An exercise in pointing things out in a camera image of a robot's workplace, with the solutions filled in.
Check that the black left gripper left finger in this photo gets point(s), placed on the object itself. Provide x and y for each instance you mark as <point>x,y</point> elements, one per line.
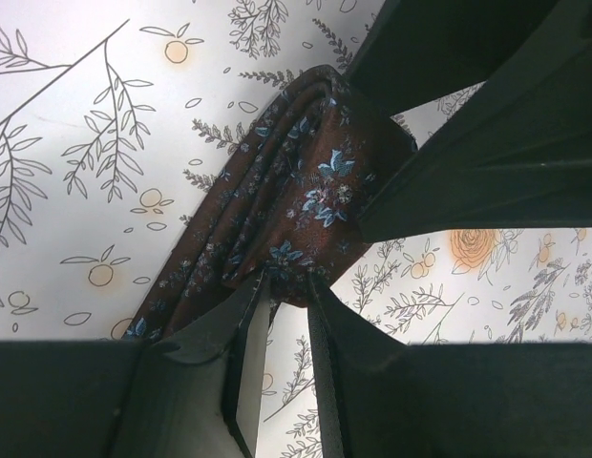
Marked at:
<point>195,394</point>

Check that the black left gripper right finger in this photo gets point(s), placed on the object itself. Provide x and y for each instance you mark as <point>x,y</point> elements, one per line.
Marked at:
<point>378,397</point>

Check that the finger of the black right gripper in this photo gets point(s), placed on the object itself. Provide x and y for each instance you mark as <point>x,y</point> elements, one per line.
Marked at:
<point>518,154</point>
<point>419,51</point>

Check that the brown blue floral tie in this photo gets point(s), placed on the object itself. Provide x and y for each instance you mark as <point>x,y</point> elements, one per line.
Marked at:
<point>286,203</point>

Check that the floral patterned table mat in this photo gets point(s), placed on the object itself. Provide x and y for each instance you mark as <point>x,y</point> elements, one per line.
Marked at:
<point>116,117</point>

